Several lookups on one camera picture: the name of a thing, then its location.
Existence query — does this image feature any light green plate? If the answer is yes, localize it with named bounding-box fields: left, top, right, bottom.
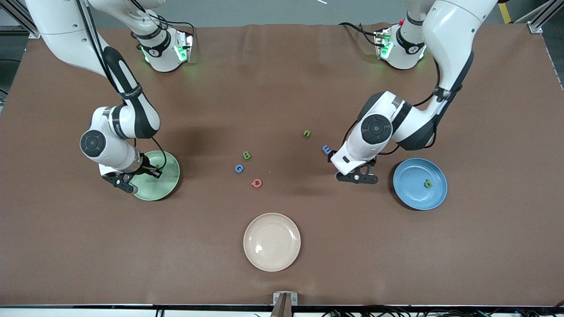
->
left=131, top=151, right=181, bottom=201

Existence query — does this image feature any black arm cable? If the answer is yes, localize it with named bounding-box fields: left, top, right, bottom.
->
left=75, top=0, right=168, bottom=172
left=345, top=59, right=441, bottom=157

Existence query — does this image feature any base connector box green light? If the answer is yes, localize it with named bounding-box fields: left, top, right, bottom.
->
left=173, top=30, right=194, bottom=63
left=374, top=27, right=393, bottom=60

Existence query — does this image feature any blue plate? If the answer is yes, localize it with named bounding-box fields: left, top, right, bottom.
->
left=393, top=158, right=448, bottom=211

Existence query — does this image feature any tan camera pole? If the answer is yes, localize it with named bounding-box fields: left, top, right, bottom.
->
left=270, top=294, right=292, bottom=317

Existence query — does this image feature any beige plate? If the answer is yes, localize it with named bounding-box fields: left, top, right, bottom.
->
left=243, top=213, right=301, bottom=272

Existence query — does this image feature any white table edge rail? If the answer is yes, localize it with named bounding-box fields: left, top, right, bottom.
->
left=0, top=305, right=564, bottom=317

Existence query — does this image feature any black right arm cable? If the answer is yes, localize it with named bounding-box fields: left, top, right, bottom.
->
left=75, top=0, right=168, bottom=172

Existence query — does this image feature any grey metal mount bracket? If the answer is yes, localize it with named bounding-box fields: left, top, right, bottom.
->
left=273, top=291, right=298, bottom=306

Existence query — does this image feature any aluminium frame profile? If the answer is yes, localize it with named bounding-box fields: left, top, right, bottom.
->
left=513, top=0, right=564, bottom=34
left=9, top=0, right=45, bottom=39

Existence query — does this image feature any black cable bundle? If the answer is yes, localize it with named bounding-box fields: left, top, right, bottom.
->
left=322, top=306, right=564, bottom=317

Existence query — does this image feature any black base cable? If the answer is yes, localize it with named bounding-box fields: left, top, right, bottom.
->
left=338, top=22, right=379, bottom=47
left=150, top=13, right=195, bottom=33

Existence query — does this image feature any brown table cover sheet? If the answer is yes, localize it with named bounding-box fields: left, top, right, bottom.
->
left=0, top=23, right=564, bottom=306

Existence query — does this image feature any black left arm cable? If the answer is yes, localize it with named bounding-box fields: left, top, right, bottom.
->
left=345, top=59, right=441, bottom=157

